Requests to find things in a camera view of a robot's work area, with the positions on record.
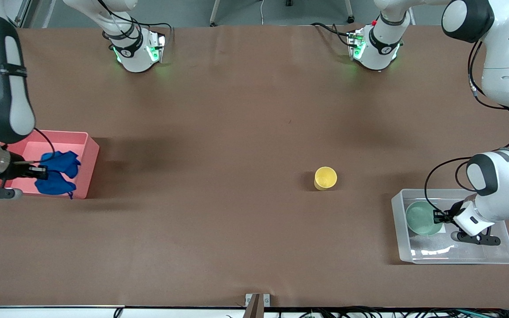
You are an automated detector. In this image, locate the black left base cable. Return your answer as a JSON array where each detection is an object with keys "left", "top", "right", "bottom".
[{"left": 311, "top": 22, "right": 354, "bottom": 47}]

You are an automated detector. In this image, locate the yellow plastic cup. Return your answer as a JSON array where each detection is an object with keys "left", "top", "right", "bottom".
[{"left": 314, "top": 167, "right": 338, "bottom": 191}]

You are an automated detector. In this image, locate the green plastic bowl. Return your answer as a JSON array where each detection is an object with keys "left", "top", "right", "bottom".
[{"left": 406, "top": 201, "right": 445, "bottom": 236}]

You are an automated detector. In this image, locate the pink plastic box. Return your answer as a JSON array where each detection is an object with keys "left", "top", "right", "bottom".
[{"left": 0, "top": 129, "right": 100, "bottom": 200}]

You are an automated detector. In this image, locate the black right base cable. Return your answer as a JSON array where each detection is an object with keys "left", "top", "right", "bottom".
[{"left": 98, "top": 0, "right": 173, "bottom": 40}]

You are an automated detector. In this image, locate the aluminium frame profile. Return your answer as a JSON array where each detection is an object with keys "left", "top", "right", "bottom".
[{"left": 14, "top": 0, "right": 34, "bottom": 28}]

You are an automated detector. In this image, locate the blue glove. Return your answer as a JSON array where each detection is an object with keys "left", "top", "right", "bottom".
[{"left": 34, "top": 151, "right": 81, "bottom": 199}]

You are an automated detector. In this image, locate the metal table edge bracket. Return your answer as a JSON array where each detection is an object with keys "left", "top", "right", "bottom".
[{"left": 245, "top": 293, "right": 271, "bottom": 318}]

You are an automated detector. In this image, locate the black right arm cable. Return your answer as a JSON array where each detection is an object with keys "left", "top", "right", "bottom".
[{"left": 34, "top": 128, "right": 56, "bottom": 162}]

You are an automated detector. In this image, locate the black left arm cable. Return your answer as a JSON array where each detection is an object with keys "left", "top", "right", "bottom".
[{"left": 424, "top": 41, "right": 509, "bottom": 217}]

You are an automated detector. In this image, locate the black base cable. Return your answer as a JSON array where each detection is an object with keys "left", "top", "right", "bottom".
[
  {"left": 98, "top": 0, "right": 173, "bottom": 40},
  {"left": 311, "top": 22, "right": 354, "bottom": 47}
]

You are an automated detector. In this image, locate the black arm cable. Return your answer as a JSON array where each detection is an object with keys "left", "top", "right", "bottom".
[
  {"left": 424, "top": 41, "right": 509, "bottom": 217},
  {"left": 34, "top": 128, "right": 56, "bottom": 162}
]

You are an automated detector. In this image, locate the clear plastic box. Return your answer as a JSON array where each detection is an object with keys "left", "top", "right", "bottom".
[{"left": 391, "top": 189, "right": 509, "bottom": 265}]

